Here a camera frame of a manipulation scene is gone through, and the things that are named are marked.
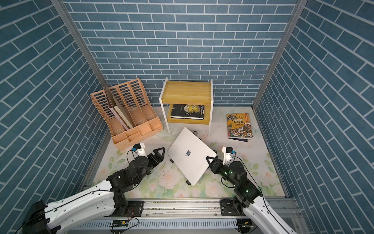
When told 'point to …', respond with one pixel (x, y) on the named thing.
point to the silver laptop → (192, 155)
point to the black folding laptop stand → (187, 181)
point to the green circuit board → (120, 223)
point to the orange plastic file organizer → (132, 96)
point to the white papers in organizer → (122, 118)
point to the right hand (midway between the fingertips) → (208, 159)
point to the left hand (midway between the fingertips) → (166, 153)
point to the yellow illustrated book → (239, 125)
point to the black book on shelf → (188, 111)
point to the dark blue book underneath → (239, 139)
